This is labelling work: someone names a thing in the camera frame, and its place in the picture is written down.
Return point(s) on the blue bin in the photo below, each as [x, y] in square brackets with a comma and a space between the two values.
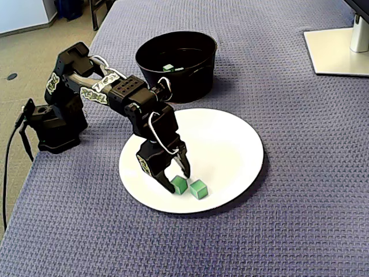
[67, 8]

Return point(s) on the black monitor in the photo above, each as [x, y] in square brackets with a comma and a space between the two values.
[363, 4]

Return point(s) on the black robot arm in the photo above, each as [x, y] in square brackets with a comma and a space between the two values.
[129, 92]

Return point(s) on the blue woven table mat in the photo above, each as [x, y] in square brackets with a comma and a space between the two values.
[259, 245]

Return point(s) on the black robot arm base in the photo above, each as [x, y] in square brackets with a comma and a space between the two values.
[54, 135]

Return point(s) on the silver monitor stand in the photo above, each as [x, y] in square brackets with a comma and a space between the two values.
[331, 52]

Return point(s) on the black chair legs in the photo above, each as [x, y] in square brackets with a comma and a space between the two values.
[94, 17]

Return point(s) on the white round plate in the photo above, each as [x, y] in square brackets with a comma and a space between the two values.
[225, 138]

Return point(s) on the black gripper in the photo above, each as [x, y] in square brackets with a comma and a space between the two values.
[153, 162]

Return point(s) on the black round container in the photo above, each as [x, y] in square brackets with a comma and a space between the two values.
[196, 83]

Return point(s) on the black floor outlet cover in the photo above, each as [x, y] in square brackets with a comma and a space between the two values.
[12, 76]

